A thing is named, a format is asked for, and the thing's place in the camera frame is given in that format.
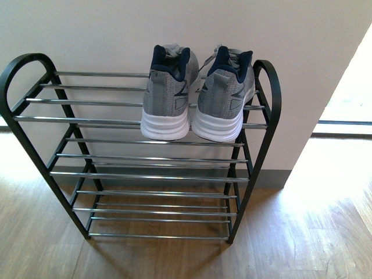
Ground grey knit sneaker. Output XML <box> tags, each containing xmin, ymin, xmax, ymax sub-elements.
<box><xmin>140</xmin><ymin>44</ymin><xmax>199</xmax><ymax>141</ymax></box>
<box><xmin>192</xmin><ymin>45</ymin><xmax>256</xmax><ymax>142</ymax></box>

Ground black metal shoe rack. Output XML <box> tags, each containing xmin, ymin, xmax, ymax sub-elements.
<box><xmin>1</xmin><ymin>53</ymin><xmax>282</xmax><ymax>243</ymax></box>

